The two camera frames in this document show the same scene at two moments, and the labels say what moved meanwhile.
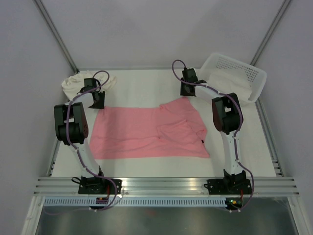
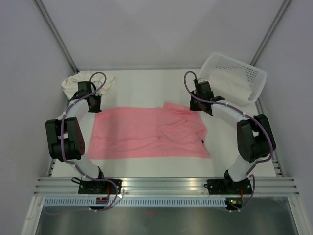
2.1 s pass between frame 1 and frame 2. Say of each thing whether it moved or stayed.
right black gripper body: moved
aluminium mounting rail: stayed
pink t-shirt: stayed
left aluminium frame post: stayed
